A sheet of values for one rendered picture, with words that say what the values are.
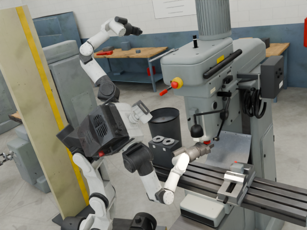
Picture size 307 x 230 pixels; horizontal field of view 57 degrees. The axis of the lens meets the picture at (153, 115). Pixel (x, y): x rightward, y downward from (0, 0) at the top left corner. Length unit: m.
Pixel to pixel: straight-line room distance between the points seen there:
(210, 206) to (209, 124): 0.58
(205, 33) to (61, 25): 7.16
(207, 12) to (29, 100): 1.86
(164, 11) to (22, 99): 4.71
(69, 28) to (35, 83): 6.02
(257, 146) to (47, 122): 1.98
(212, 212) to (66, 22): 7.59
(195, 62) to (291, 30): 4.50
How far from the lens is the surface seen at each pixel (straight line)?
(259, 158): 2.36
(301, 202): 1.91
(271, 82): 1.80
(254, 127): 2.20
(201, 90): 1.60
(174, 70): 1.53
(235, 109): 1.96
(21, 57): 2.89
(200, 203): 2.04
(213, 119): 1.74
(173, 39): 6.93
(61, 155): 3.22
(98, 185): 1.95
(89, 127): 1.60
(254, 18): 6.03
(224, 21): 1.81
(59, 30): 8.76
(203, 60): 1.50
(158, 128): 3.80
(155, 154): 2.23
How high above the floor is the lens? 2.25
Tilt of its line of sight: 24 degrees down
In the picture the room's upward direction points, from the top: 11 degrees counter-clockwise
